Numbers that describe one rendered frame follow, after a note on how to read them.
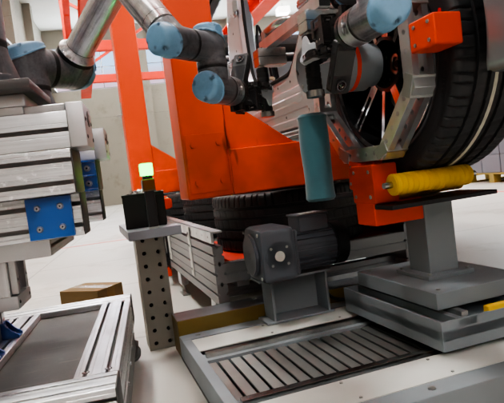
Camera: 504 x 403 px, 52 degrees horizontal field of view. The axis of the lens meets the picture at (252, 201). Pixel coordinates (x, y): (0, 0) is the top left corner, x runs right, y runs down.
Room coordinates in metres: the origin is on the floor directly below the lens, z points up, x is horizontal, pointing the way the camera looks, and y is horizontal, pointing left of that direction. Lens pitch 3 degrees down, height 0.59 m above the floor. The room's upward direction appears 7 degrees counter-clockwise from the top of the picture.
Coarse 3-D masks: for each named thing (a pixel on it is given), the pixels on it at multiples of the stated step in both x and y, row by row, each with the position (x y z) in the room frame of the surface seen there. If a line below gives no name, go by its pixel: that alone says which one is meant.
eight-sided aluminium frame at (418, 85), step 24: (408, 24) 1.22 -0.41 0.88; (408, 48) 1.23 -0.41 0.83; (408, 72) 1.25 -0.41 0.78; (432, 72) 1.24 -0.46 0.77; (408, 96) 1.24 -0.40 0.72; (432, 96) 1.26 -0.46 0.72; (336, 120) 1.68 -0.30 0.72; (408, 120) 1.32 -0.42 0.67; (336, 144) 1.61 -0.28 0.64; (384, 144) 1.36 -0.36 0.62; (408, 144) 1.36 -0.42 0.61
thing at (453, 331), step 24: (360, 288) 1.72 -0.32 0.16; (360, 312) 1.63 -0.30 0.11; (384, 312) 1.49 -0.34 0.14; (408, 312) 1.37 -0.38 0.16; (432, 312) 1.36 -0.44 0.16; (456, 312) 1.29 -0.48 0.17; (480, 312) 1.36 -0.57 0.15; (408, 336) 1.38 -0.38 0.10; (432, 336) 1.28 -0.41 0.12; (456, 336) 1.26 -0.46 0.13; (480, 336) 1.28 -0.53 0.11
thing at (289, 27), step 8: (312, 0) 1.25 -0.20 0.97; (320, 0) 1.22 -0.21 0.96; (328, 0) 1.22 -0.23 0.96; (304, 8) 1.29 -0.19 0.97; (312, 8) 1.25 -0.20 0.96; (320, 8) 1.24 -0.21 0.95; (296, 16) 1.34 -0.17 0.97; (288, 24) 1.39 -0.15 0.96; (296, 24) 1.35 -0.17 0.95; (272, 32) 1.50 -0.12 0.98; (280, 32) 1.45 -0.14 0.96; (288, 32) 1.42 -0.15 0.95; (264, 40) 1.57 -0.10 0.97; (272, 40) 1.51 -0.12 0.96; (280, 40) 1.49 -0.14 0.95
